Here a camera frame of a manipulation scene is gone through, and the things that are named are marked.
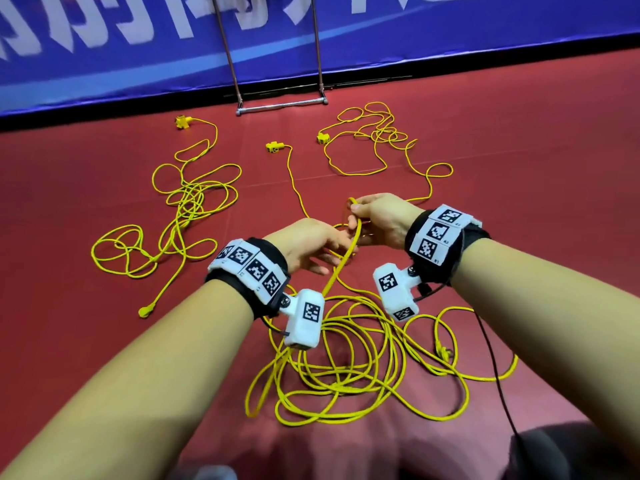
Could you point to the metal rack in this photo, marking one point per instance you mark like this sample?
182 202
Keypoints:
282 106

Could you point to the blue banner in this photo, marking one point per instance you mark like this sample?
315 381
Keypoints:
480 25

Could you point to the person's left forearm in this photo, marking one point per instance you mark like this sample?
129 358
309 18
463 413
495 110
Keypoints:
130 395

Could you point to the person's right hand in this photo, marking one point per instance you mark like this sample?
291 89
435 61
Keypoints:
388 217

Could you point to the person's right forearm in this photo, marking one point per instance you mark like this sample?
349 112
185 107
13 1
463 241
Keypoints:
570 335

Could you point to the black marker wristband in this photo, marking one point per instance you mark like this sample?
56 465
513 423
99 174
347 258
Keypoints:
445 240
248 273

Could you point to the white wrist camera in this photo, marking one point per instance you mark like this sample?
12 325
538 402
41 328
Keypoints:
393 290
305 317

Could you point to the person's left hand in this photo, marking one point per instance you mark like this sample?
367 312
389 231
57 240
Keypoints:
310 243

